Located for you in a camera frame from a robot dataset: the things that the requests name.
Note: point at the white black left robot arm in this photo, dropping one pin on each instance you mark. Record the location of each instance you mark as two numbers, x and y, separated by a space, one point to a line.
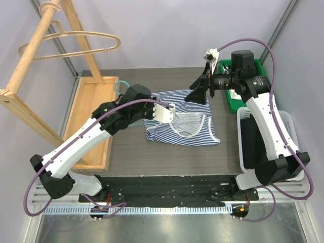
54 169

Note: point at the wooden clothes rack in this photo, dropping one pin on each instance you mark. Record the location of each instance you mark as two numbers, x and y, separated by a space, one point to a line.
48 88

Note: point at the blue white striped tank top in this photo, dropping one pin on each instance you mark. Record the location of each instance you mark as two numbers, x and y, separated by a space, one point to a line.
193 124

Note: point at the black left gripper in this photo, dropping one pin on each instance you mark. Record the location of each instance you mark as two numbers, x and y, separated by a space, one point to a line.
151 114

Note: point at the wooden tray base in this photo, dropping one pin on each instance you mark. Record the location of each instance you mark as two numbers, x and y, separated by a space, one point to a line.
89 95

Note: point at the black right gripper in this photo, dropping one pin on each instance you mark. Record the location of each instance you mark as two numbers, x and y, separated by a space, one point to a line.
207 84

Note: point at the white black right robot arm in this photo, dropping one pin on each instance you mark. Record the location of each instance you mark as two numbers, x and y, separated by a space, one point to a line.
284 159

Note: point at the white slotted cable duct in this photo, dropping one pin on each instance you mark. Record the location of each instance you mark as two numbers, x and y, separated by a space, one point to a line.
92 210

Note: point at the wooden hanger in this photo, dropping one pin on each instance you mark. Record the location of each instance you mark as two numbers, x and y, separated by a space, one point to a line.
63 33

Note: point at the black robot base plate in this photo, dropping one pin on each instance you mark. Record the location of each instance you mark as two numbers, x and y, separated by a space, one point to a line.
160 185

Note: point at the white perforated laundry basket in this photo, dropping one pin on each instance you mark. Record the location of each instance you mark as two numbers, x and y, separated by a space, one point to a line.
244 112

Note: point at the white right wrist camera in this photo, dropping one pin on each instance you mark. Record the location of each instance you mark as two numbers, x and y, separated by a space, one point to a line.
211 56

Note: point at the green plastic tray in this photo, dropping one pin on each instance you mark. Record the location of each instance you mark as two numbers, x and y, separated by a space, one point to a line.
235 104

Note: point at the black garment in basket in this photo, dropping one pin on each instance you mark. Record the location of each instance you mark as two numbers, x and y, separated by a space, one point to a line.
253 147

